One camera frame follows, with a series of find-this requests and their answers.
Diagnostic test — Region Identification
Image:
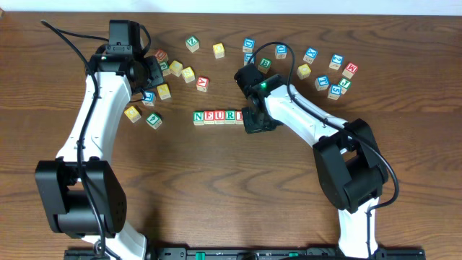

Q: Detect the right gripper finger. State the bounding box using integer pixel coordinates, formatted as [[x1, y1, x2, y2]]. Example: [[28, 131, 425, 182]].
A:
[[263, 118, 284, 131], [242, 107, 265, 134]]

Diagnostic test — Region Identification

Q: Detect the red I block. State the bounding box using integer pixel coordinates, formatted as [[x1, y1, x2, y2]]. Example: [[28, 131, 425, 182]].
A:
[[235, 110, 243, 124]]

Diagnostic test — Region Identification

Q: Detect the green R block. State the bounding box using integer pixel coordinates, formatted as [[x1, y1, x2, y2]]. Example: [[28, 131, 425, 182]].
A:
[[225, 110, 236, 124]]

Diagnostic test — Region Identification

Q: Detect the red u block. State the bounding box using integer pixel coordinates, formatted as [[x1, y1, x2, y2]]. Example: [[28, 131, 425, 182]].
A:
[[214, 110, 225, 124], [154, 48, 169, 63]]

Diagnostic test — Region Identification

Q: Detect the red E block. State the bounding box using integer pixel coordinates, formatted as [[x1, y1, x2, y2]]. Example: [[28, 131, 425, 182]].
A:
[[204, 110, 215, 124]]

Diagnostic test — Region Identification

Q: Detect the green N block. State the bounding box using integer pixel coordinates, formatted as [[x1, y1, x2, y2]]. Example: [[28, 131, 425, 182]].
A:
[[193, 111, 204, 126]]

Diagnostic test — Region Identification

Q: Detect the blue S block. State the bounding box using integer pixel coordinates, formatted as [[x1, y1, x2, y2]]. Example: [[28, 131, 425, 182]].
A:
[[327, 84, 342, 100]]

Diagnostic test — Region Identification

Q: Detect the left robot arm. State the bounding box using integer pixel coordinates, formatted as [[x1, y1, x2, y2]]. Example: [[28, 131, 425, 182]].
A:
[[35, 19, 164, 259]]

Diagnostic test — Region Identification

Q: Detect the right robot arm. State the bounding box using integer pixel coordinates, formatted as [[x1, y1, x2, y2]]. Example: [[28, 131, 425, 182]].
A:
[[234, 64, 388, 259]]

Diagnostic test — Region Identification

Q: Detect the green J block left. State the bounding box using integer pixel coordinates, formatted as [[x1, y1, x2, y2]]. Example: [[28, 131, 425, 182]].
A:
[[159, 61, 171, 77]]

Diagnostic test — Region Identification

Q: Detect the green j block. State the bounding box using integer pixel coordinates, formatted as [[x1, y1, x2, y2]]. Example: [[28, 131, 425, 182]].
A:
[[338, 78, 352, 95], [159, 61, 171, 77]]

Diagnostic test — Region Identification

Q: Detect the yellow block middle left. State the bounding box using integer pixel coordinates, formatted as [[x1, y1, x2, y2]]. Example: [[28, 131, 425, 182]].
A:
[[157, 84, 171, 100]]

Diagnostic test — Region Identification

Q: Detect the blue L block left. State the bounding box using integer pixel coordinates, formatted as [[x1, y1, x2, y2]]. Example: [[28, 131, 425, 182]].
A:
[[142, 92, 156, 107]]

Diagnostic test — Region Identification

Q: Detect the blue l block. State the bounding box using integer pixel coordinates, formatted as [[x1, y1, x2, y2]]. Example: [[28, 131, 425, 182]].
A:
[[142, 92, 156, 107], [244, 53, 255, 65]]

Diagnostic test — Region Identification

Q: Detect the yellow block upper left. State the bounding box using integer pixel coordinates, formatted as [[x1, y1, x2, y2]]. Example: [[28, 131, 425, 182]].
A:
[[169, 60, 183, 77]]

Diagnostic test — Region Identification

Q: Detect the green B block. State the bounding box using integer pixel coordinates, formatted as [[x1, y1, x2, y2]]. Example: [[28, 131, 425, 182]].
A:
[[258, 58, 272, 74]]

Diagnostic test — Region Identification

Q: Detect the yellow block beside R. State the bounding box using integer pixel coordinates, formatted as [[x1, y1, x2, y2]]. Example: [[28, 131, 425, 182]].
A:
[[181, 66, 196, 83]]

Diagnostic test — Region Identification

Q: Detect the blue L block centre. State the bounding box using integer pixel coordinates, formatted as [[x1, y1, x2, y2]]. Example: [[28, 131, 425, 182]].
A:
[[244, 53, 255, 65]]

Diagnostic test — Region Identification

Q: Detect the green 4 block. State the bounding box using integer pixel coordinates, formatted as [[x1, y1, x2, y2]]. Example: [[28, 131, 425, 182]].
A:
[[146, 113, 162, 129]]

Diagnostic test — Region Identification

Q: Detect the yellow block lower left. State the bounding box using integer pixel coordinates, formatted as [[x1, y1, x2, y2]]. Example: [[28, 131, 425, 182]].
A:
[[124, 105, 141, 124]]

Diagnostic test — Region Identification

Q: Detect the blue D block right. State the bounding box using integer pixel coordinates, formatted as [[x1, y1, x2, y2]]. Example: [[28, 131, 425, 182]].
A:
[[275, 44, 287, 59]]

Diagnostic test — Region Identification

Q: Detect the blue d block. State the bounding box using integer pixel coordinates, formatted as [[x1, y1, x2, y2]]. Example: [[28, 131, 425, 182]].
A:
[[275, 44, 287, 59], [243, 38, 255, 53]]

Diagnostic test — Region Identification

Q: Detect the blue D block upper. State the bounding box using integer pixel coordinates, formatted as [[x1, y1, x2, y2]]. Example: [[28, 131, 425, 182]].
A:
[[243, 38, 255, 53]]

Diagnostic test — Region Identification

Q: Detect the red A block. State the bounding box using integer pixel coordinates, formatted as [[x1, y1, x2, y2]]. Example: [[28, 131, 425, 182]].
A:
[[196, 77, 209, 92]]

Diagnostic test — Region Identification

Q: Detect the yellow block right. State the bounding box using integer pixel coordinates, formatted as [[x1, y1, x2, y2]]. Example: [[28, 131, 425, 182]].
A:
[[297, 64, 312, 79]]

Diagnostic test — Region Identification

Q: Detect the green Z block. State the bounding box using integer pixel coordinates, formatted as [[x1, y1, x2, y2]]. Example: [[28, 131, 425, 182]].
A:
[[186, 35, 200, 53]]

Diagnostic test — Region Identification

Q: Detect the yellow O block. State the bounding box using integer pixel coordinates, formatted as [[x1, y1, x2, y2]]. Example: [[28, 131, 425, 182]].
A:
[[212, 43, 225, 59]]

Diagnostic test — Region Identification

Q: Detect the blue X block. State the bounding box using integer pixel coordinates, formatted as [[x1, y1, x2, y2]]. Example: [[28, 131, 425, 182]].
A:
[[303, 47, 318, 64]]

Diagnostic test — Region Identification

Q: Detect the green J block right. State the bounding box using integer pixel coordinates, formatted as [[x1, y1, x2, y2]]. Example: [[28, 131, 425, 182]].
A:
[[338, 78, 352, 95]]

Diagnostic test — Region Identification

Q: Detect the blue Z block right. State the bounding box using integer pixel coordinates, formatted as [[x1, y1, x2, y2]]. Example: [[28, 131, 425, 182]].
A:
[[328, 54, 344, 70]]

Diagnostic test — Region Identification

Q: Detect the red M block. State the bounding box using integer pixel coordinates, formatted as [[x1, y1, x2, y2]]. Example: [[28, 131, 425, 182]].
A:
[[342, 62, 358, 79]]

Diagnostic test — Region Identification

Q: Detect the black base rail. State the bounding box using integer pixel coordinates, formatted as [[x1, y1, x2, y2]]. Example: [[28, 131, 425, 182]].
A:
[[64, 246, 426, 260]]

